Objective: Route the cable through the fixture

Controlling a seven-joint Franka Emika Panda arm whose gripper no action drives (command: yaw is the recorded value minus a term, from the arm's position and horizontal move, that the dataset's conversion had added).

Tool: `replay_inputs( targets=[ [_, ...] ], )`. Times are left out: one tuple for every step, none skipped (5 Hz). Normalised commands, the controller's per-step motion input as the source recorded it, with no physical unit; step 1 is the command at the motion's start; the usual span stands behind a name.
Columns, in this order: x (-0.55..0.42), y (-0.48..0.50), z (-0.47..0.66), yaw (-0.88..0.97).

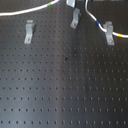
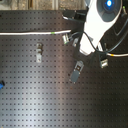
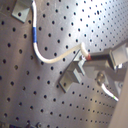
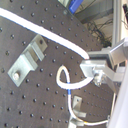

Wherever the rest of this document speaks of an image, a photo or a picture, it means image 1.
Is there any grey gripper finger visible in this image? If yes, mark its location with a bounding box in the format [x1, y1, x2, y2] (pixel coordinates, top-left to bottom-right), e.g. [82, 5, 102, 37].
[66, 0, 76, 7]

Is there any middle grey cable clip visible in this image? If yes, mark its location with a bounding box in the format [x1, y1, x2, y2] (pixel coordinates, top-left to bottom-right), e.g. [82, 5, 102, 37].
[70, 8, 81, 29]

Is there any grey cable clip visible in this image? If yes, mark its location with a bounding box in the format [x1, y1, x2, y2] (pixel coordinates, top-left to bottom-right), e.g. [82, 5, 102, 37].
[70, 8, 81, 29]
[103, 21, 114, 45]
[24, 20, 35, 44]

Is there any right grey cable clip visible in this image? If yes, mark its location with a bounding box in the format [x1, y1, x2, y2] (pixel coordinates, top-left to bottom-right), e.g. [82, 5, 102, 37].
[103, 21, 114, 45]

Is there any left grey cable clip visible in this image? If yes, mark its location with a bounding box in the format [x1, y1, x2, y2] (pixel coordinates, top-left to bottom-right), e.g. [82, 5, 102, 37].
[24, 20, 35, 44]

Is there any white cable with colour bands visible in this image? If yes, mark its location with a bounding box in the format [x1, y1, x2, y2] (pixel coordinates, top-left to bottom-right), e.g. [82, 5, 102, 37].
[0, 0, 128, 38]

